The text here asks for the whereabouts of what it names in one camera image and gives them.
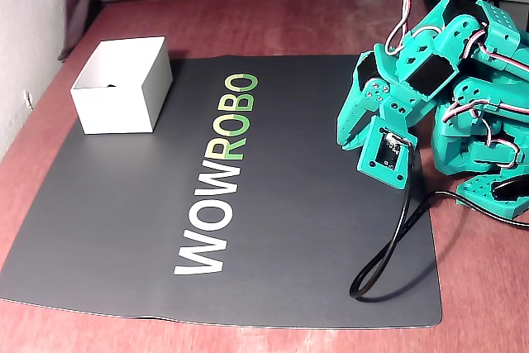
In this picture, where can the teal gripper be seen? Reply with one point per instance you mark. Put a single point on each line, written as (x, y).
(369, 98)

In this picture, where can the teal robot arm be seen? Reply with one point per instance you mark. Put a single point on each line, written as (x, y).
(500, 26)

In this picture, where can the white open cardboard box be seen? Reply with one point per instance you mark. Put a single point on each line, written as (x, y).
(111, 113)

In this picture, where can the black WOWROBO printed mat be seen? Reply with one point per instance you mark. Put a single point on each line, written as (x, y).
(124, 212)

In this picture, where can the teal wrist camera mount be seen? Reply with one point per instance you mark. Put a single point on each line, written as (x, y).
(372, 163)

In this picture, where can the teal robot base plate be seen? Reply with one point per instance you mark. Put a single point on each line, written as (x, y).
(475, 192)

